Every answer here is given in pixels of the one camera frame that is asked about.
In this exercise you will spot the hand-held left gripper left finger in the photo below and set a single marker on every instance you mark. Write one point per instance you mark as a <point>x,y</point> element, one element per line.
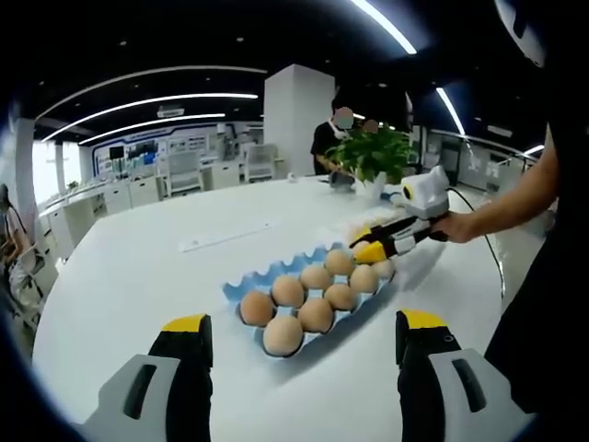
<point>191,368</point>

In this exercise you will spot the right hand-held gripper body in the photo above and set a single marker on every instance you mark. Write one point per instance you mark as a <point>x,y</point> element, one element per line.
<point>428,195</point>

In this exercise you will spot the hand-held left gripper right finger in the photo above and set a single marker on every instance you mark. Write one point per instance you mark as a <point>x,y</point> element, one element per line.
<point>416,368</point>

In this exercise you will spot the single brown egg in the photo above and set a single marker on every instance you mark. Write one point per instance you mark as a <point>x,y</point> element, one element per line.
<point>385,271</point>

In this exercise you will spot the blue egg tray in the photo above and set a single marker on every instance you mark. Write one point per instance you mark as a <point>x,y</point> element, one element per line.
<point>244,287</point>

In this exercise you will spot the cluster of brown eggs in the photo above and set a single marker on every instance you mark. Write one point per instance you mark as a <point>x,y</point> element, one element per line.
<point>315,315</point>

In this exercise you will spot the person's right hand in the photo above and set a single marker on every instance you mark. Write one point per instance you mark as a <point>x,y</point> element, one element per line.
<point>455,228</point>

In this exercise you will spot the white and blue controller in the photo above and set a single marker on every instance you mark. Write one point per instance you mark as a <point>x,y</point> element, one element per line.
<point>391,197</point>

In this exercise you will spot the grey rounded object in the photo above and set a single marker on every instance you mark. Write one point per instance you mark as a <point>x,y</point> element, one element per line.
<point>341,182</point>

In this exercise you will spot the green plant in white pot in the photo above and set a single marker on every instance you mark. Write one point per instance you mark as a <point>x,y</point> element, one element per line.
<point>373,152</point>

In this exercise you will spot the straight ceiling light strip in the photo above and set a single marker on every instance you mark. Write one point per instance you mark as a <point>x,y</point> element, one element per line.
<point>448,110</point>

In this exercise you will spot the white table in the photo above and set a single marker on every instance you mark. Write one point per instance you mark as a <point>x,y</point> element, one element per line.
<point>138,276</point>

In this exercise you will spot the small white round device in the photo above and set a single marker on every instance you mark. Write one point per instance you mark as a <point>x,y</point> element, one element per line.
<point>291,176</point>

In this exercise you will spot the person's black clothed torso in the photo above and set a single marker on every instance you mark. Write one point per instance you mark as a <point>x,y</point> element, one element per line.
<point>561,276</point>

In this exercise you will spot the long curved ceiling light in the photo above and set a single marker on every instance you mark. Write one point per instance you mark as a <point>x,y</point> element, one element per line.
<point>391,29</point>

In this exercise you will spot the white worn device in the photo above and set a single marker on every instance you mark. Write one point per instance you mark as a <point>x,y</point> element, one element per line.
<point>524,32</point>

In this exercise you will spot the white cabinet row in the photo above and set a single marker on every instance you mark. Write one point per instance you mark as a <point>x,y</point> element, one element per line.
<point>115,193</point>

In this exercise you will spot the curved ceiling light strip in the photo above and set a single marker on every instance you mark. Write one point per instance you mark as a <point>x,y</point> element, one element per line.
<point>207,96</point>
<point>184,119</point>

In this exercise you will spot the black monitor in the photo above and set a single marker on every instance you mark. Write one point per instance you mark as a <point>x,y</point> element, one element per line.
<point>116,152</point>

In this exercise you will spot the ceiling air conditioner unit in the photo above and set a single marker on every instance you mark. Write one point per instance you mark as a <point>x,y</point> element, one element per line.
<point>170,110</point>

